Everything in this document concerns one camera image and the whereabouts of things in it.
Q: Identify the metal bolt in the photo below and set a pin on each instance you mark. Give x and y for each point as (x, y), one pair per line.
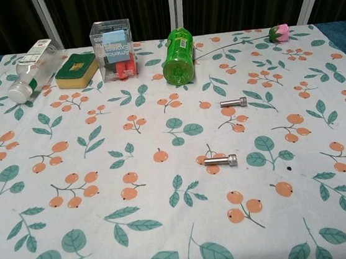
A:
(232, 103)
(220, 161)

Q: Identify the floral orange green tablecloth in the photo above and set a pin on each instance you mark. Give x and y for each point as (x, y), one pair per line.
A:
(154, 181)

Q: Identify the green plastic drink bottle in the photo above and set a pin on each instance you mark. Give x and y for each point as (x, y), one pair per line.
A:
(177, 57)

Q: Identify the red coffee capsule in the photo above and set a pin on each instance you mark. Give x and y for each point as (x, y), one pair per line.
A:
(130, 68)
(120, 70)

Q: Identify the blue cube in box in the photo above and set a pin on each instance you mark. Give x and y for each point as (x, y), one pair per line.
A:
(116, 46)

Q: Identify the clear plastic capsule box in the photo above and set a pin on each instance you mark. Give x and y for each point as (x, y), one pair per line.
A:
(101, 50)

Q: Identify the yellow green kitchen sponge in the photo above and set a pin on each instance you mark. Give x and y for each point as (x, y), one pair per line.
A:
(76, 72)

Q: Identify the pink artificial rose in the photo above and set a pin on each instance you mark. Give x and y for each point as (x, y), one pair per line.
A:
(279, 33)

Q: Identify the clear plastic bottle white cap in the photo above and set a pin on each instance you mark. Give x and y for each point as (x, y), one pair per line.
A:
(33, 70)

